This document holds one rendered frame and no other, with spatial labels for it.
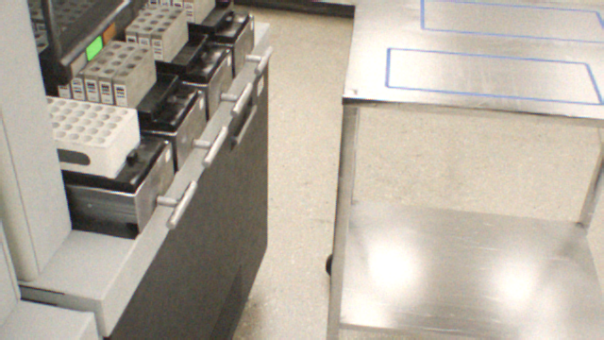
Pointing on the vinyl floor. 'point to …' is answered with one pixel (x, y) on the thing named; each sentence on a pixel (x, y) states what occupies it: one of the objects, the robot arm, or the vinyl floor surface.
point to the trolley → (563, 263)
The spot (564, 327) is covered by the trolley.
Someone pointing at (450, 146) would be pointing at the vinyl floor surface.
